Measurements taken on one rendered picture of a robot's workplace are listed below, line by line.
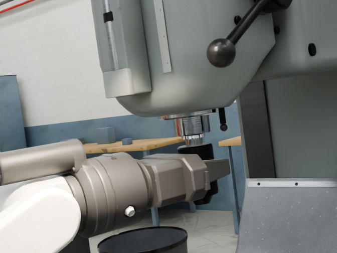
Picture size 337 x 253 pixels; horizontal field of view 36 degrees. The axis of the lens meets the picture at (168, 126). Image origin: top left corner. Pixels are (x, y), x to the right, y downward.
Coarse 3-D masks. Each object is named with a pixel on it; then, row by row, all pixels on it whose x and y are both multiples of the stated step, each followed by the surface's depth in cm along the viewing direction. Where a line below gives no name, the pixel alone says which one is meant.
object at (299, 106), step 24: (336, 72) 93; (240, 96) 106; (264, 96) 102; (288, 96) 99; (312, 96) 96; (336, 96) 94; (240, 120) 107; (264, 120) 103; (288, 120) 100; (312, 120) 97; (336, 120) 94; (264, 144) 104; (288, 144) 101; (312, 144) 98; (336, 144) 95; (264, 168) 104; (288, 168) 101; (312, 168) 98; (336, 168) 95
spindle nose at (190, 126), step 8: (176, 120) 67; (184, 120) 66; (192, 120) 66; (200, 120) 66; (208, 120) 67; (176, 128) 67; (184, 128) 66; (192, 128) 66; (200, 128) 66; (208, 128) 67; (176, 136) 68
